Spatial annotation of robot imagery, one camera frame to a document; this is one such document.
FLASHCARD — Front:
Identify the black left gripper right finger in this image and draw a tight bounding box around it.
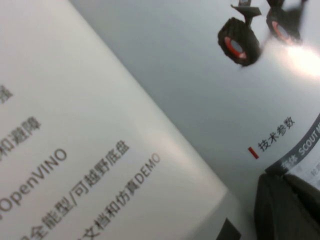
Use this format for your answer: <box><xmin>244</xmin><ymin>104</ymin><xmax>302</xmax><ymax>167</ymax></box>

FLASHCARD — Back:
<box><xmin>286</xmin><ymin>173</ymin><xmax>320</xmax><ymax>221</ymax></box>

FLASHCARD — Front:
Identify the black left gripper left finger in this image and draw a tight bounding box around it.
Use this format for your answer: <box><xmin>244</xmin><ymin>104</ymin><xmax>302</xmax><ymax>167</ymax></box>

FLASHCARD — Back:
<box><xmin>254</xmin><ymin>174</ymin><xmax>320</xmax><ymax>240</ymax></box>

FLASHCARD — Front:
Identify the white product manual book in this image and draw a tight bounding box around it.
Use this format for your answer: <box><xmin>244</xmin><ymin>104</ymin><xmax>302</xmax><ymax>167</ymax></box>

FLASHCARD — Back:
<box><xmin>0</xmin><ymin>0</ymin><xmax>320</xmax><ymax>240</ymax></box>

